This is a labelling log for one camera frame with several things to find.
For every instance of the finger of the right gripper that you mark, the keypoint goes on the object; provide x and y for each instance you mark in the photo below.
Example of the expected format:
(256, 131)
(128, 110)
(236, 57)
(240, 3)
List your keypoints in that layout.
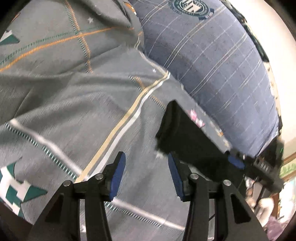
(236, 162)

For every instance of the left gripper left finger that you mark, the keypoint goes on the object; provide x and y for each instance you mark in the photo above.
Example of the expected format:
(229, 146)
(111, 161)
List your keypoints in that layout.
(60, 219)

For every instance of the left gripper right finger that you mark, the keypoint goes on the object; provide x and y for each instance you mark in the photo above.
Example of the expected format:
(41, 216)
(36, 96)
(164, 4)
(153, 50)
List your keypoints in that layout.
(211, 203)

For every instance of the black pants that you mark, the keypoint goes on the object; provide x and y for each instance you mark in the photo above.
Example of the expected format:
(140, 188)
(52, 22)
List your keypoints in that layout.
(179, 134)

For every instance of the blue plaid pillow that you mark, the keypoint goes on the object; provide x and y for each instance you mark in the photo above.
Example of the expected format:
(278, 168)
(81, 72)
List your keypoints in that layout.
(206, 48)

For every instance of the grey patterned bed sheet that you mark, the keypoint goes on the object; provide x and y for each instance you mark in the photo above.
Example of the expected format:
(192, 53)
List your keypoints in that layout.
(76, 89)

